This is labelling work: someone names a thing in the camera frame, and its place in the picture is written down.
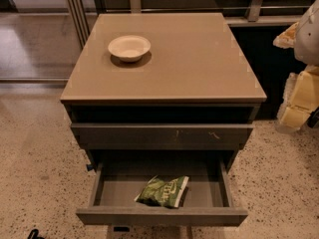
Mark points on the metal shelf frame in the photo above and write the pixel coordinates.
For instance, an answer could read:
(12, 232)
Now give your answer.
(239, 13)

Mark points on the white paper bowl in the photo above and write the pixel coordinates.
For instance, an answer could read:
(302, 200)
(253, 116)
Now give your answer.
(129, 48)

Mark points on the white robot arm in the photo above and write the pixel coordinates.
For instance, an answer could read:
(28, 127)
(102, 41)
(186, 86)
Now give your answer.
(306, 50)

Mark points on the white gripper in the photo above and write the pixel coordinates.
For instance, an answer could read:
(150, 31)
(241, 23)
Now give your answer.
(309, 37)

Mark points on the open grey middle drawer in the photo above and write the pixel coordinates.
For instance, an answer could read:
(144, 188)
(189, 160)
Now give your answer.
(206, 201)

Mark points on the closed grey top drawer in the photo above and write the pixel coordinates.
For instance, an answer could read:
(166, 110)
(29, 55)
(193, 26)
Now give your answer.
(161, 136)

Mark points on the black object at floor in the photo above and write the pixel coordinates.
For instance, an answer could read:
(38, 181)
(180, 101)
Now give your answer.
(34, 234)

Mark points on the grey drawer cabinet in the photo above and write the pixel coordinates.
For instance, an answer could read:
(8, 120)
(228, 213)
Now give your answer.
(194, 73)

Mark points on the dark wheel at right edge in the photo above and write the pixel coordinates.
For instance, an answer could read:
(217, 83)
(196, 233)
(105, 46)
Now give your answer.
(313, 121)

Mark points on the green jalapeno chip bag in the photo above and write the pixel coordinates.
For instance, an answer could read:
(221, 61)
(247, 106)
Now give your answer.
(164, 194)

